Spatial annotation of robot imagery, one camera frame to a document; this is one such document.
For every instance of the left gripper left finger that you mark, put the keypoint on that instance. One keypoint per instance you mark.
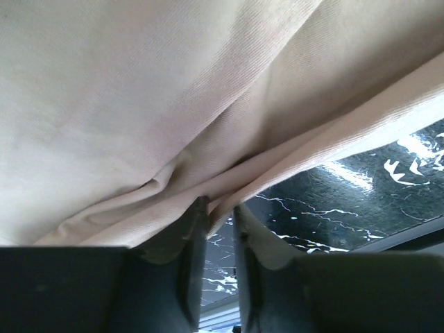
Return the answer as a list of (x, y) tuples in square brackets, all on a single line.
[(153, 287)]

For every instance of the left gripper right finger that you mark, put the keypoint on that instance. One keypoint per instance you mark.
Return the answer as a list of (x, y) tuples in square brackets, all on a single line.
[(282, 289)]

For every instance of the black marble mat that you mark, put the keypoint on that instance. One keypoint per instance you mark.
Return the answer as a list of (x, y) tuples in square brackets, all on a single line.
[(343, 205)]

